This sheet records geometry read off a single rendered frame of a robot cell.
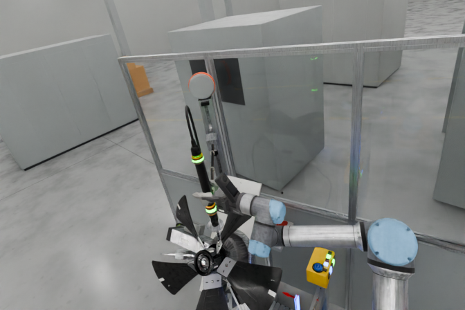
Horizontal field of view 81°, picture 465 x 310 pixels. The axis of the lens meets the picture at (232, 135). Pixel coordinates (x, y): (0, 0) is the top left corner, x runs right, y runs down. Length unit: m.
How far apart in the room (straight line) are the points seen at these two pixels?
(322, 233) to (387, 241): 0.25
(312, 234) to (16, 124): 5.96
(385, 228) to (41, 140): 6.26
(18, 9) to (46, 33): 1.06
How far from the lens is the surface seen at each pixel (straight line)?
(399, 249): 0.89
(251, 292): 1.38
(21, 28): 13.15
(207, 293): 1.51
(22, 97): 6.39
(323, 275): 1.53
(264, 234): 0.97
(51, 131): 6.58
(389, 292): 0.93
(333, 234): 1.05
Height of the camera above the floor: 2.32
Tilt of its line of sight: 27 degrees down
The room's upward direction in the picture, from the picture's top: 11 degrees counter-clockwise
